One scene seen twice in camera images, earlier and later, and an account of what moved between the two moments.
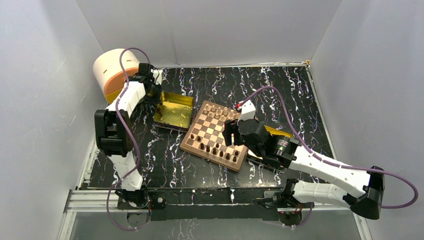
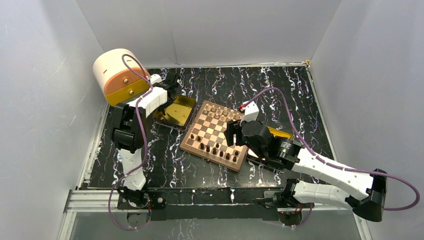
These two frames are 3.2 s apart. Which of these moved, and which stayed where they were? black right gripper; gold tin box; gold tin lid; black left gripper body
Moved: black left gripper body
Stayed: gold tin lid; black right gripper; gold tin box
